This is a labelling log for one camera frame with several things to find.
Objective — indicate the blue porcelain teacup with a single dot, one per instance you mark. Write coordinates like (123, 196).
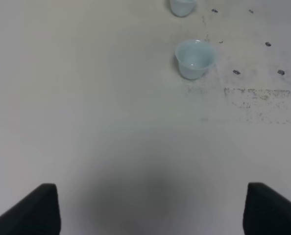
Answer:
(182, 8)
(194, 58)

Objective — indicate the near blue porcelain teacup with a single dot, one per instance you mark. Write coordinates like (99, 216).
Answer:
(194, 58)

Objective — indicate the far blue porcelain teacup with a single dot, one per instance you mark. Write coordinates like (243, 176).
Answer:
(182, 8)

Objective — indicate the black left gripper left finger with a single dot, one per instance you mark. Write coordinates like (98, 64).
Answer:
(36, 214)

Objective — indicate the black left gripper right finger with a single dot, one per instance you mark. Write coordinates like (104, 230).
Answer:
(266, 212)

